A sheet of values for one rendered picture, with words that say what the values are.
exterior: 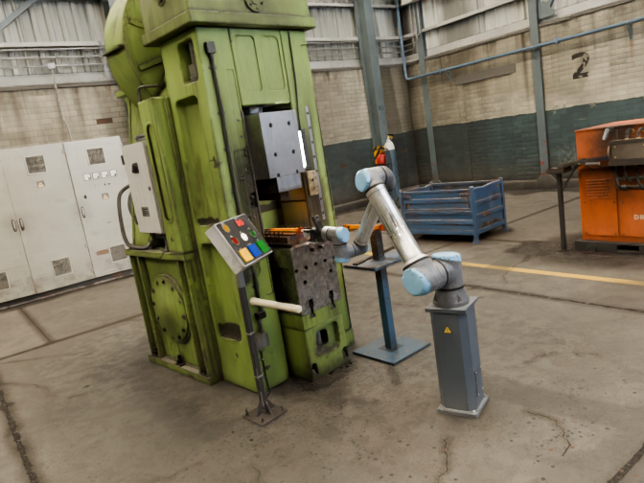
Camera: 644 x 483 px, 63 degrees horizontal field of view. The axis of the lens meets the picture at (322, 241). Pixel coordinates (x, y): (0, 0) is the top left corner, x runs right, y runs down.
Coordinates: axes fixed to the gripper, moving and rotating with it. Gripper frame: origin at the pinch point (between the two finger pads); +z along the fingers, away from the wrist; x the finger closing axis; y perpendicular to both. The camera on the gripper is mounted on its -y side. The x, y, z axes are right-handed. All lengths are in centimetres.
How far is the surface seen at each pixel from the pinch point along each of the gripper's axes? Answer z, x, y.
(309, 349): -4, -14, 77
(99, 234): 534, 72, 40
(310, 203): 17.2, 25.6, -12.1
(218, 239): -14, -73, -12
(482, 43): 293, 796, -189
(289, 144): 4, 3, -55
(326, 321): -3, 5, 65
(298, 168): 3.8, 7.0, -38.9
